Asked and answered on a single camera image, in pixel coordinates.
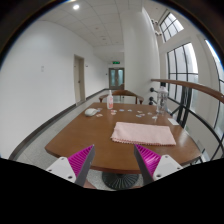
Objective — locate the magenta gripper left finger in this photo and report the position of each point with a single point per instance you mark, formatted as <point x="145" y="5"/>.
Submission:
<point x="74" y="168"/>

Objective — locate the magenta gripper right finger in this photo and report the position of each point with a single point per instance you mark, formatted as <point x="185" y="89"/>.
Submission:
<point x="153" y="166"/>

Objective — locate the pink towel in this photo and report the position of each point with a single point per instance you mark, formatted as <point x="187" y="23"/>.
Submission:
<point x="133" y="133"/>

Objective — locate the brown wooden table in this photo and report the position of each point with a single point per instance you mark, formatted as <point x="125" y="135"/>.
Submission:
<point x="115" y="157"/>

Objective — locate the white card on table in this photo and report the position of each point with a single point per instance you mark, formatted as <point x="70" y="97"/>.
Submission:
<point x="173" y="122"/>

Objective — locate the white computer mouse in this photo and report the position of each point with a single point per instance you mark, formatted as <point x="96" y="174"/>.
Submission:
<point x="90" y="112"/>

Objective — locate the clear water bottle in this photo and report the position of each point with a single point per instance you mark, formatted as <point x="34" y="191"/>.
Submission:
<point x="162" y="100"/>

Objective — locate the white sanitizer bottle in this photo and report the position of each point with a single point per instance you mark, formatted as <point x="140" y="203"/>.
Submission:
<point x="110" y="100"/>

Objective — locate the wooden chair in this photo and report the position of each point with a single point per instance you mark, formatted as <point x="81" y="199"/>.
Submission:
<point x="138" y="99"/>

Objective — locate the wooden stair handrail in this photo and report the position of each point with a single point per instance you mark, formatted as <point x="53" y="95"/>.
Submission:
<point x="207" y="90"/>

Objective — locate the double door at corridor end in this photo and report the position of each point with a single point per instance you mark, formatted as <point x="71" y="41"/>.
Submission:
<point x="116" y="78"/>

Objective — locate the side door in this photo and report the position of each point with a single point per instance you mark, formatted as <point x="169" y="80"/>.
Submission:
<point x="79" y="84"/>

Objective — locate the green exit sign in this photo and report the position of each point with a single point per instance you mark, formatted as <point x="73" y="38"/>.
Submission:
<point x="115" y="62"/>

